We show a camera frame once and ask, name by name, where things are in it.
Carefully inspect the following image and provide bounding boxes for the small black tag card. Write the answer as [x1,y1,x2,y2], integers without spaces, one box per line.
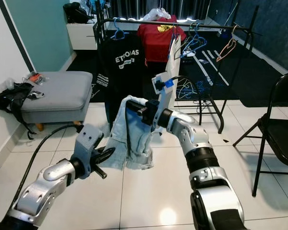
[31,91,47,100]

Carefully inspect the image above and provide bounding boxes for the red cloth yellow emblem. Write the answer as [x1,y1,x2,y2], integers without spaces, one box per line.
[137,15,187,63]

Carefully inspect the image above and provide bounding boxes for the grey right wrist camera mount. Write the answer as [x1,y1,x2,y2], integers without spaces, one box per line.
[153,72,179,115]

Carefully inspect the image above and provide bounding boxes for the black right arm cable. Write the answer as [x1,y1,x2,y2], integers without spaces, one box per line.
[173,75,205,126]

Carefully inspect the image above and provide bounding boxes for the grey upholstered ottoman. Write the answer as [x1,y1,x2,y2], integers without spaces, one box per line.
[19,71,95,132]

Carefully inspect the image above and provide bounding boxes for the turquoise blue bag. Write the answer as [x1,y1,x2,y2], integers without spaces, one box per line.
[89,0,105,13]

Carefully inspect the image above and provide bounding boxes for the white plastic bag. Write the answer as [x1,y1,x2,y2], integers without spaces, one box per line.
[143,7,171,22]

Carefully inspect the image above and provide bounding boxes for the black metal clothes rack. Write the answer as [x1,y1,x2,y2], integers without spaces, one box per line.
[95,0,263,136]

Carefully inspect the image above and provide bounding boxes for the cable ties pack orange label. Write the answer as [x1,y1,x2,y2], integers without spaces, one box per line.
[27,72,45,85]

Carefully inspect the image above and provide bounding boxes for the black duffel bag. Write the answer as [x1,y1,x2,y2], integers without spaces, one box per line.
[63,2,93,25]

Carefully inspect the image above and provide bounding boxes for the white low cabinet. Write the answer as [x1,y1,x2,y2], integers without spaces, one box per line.
[66,18,102,51]

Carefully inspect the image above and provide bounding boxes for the black backpack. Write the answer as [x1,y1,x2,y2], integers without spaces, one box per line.
[0,82,37,140]

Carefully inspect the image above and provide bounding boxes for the pink plastic hanger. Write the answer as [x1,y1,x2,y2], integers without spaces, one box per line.
[216,25,239,64]

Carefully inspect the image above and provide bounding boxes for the white shirt black print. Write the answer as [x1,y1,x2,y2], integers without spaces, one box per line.
[161,31,184,116]

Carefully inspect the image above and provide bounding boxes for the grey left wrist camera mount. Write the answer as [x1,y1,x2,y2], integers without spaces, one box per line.
[71,124,101,166]

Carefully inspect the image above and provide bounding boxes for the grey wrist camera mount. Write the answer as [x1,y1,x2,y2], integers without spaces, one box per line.
[71,124,101,166]
[153,72,179,115]

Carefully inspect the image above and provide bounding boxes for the light blue denim shorts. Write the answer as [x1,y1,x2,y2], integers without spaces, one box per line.
[109,96,157,172]

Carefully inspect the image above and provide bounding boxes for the black folding chair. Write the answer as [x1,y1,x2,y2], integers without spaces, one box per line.
[233,72,288,198]

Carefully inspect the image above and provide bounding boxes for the dark grey curtains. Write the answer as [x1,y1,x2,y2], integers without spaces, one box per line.
[106,0,210,21]

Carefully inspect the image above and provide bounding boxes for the black Petronas t-shirt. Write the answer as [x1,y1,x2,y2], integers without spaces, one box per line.
[98,33,147,126]

